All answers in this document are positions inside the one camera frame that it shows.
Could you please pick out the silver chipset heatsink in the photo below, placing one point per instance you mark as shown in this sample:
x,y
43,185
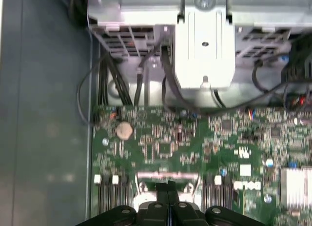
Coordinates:
x,y
297,187

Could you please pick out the black RAM slot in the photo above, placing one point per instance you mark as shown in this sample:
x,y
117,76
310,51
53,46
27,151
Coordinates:
x,y
122,199
103,199
208,194
224,194

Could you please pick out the coin battery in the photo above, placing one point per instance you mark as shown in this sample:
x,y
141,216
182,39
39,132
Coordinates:
x,y
124,130

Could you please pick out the black PC case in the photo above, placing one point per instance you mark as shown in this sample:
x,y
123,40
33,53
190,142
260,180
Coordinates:
x,y
44,89

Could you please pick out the CPU socket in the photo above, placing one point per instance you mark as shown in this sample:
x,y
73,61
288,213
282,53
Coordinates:
x,y
136,189

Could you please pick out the silver drive cage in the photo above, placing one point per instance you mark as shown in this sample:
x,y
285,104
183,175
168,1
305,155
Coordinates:
x,y
204,52

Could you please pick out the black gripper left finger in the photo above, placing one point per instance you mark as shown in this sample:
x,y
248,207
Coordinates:
x,y
162,194

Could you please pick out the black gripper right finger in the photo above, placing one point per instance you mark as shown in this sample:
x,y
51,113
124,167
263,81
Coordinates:
x,y
174,194

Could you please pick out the green motherboard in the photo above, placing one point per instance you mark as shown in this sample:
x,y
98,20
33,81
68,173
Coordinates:
x,y
185,143

